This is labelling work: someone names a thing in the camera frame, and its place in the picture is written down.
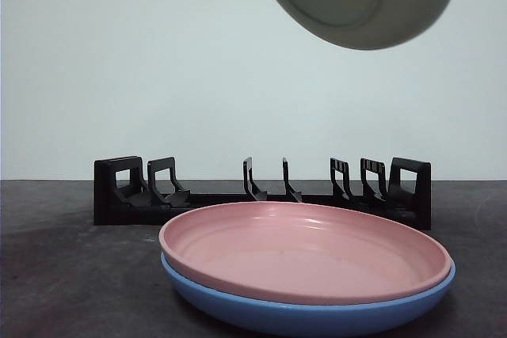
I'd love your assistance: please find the black plate rack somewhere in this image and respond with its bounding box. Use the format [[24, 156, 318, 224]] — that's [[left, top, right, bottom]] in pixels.
[[93, 155, 433, 232]]

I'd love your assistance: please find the blue round plate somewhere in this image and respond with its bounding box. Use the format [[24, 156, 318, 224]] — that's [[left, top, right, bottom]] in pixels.
[[159, 253, 457, 338]]

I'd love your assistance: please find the pink round plate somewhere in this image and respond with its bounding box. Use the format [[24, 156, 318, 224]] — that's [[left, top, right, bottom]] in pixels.
[[158, 200, 454, 304]]

